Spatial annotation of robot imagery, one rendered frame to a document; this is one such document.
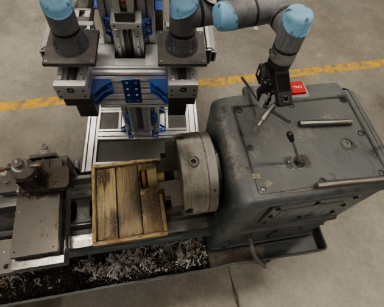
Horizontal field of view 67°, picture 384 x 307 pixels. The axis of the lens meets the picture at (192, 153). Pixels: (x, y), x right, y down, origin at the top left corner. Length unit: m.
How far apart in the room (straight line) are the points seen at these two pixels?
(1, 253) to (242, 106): 1.07
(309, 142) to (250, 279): 1.30
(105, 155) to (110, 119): 0.31
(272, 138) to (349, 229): 1.60
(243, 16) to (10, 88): 2.56
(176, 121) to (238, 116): 1.28
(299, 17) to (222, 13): 0.19
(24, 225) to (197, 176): 0.69
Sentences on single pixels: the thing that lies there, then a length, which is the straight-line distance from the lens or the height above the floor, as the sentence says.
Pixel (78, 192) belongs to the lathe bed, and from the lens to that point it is 1.38.
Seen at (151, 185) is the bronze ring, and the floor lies 1.10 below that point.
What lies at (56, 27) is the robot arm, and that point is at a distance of 1.36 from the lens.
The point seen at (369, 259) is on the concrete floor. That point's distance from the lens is 2.56.
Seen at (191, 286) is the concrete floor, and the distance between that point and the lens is 2.11.
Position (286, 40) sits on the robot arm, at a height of 1.59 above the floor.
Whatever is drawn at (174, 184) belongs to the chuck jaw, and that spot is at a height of 1.10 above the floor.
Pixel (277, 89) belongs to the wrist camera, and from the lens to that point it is 0.92.
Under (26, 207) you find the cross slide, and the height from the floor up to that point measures 0.97.
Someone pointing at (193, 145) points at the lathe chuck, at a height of 1.23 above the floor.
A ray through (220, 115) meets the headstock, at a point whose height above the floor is 1.24.
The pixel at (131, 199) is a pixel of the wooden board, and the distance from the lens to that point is 1.30.
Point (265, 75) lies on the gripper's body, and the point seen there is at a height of 1.44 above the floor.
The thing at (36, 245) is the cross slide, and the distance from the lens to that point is 1.25.
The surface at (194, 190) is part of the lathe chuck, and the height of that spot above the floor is 1.19.
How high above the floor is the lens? 2.10
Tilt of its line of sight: 61 degrees down
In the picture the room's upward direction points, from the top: 8 degrees clockwise
